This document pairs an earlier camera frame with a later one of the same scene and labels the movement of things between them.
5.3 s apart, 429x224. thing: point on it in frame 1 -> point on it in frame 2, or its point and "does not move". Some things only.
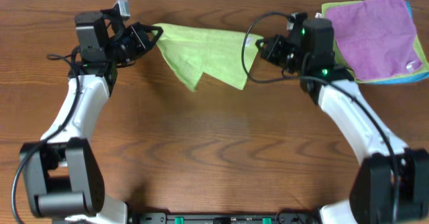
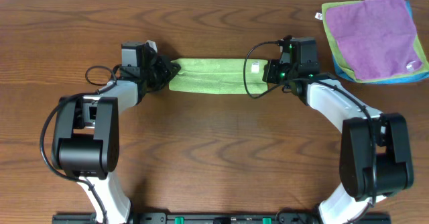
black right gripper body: [276, 48] -> [270, 75]
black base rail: [281, 218] does not move
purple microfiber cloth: [377, 37] does not move
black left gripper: [139, 37] -> [164, 71]
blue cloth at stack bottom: [403, 78] does not move
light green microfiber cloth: [192, 51] -> [224, 76]
